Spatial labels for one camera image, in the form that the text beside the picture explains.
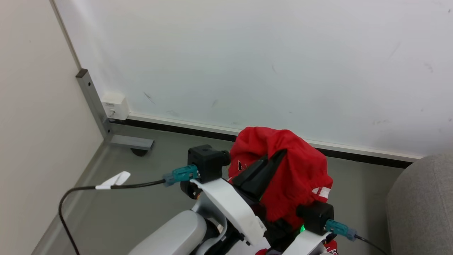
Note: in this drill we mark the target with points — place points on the white wall socket box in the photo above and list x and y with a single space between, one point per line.
115 105

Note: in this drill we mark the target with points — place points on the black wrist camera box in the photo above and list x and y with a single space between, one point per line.
207 161
316 216

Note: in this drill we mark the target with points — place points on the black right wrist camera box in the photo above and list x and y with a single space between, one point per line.
316 216

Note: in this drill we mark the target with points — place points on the white and black baseboard strip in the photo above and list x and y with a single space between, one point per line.
212 129

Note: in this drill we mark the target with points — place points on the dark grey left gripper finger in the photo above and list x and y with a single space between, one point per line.
249 173

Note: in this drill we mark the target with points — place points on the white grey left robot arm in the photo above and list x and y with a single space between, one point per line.
173 233

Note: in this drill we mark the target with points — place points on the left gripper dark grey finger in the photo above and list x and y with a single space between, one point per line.
265 177

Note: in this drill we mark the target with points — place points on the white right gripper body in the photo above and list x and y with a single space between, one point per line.
306 244

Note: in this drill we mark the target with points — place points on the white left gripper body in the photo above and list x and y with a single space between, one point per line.
230 205

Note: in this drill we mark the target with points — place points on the red sports garment white stripes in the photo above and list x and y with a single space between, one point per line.
300 166

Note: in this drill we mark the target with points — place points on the grey metal frame leg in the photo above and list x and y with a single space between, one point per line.
93 102

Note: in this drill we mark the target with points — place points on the grey fabric sofa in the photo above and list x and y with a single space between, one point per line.
423 209

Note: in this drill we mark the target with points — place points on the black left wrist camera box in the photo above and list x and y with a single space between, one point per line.
207 161

